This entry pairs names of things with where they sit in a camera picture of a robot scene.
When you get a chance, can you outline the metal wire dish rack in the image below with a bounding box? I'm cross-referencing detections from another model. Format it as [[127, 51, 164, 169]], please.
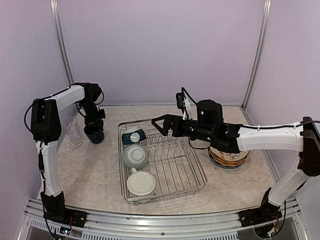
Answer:
[[117, 119, 208, 205]]

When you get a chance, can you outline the dark blue mug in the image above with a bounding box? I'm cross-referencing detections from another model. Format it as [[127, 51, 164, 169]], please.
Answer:
[[84, 122, 105, 144]]

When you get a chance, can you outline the aluminium front rail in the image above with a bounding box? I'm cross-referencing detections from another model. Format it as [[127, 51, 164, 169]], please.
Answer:
[[23, 198, 301, 240]]

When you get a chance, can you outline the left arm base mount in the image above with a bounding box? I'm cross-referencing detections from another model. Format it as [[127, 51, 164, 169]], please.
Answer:
[[40, 191, 88, 228]]

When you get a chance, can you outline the yellow polka dot plate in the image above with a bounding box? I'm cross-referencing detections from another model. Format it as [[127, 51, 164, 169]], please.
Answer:
[[209, 153, 246, 165], [209, 149, 250, 168]]

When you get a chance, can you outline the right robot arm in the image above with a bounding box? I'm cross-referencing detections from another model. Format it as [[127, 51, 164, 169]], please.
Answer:
[[151, 114, 320, 222]]

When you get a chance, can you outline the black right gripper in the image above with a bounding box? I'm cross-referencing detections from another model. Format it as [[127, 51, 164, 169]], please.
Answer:
[[151, 113, 215, 143]]

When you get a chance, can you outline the blue polka dot plate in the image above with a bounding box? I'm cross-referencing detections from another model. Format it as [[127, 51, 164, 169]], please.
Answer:
[[209, 154, 246, 170]]

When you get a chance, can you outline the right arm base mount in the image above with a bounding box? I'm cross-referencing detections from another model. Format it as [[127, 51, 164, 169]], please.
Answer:
[[238, 188, 283, 227]]

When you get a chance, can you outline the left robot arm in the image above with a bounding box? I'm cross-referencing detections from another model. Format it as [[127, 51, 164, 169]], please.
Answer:
[[25, 82, 106, 201]]

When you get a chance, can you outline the aluminium corner post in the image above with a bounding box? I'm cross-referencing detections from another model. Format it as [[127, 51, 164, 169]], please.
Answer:
[[49, 0, 75, 85], [241, 0, 272, 112]]

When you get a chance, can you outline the teal white ceramic bowl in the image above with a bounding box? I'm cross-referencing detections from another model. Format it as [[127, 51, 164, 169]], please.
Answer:
[[121, 128, 147, 145]]

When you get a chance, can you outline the white ceramic mug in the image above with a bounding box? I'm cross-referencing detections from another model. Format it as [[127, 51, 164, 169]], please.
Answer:
[[126, 167, 156, 197]]

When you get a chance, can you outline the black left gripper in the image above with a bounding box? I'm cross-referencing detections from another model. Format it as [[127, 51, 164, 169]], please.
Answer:
[[80, 98, 106, 131]]

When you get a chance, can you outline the clear glass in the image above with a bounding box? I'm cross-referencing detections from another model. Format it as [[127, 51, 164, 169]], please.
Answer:
[[66, 128, 84, 146], [64, 116, 79, 135]]

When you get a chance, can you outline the grey striped ceramic bowl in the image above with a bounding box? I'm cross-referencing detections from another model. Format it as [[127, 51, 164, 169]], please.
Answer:
[[121, 144, 149, 170]]

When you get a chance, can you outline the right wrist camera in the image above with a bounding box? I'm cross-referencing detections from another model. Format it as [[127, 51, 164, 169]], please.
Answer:
[[196, 99, 224, 126]]

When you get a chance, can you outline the left aluminium corner post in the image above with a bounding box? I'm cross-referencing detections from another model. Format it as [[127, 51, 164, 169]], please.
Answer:
[[49, 0, 75, 85]]

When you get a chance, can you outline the right aluminium corner post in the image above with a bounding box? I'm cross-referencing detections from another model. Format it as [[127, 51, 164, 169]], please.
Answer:
[[241, 0, 272, 112]]

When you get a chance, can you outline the cream bird pattern plate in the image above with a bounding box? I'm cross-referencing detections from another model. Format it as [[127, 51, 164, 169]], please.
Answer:
[[209, 147, 250, 162]]

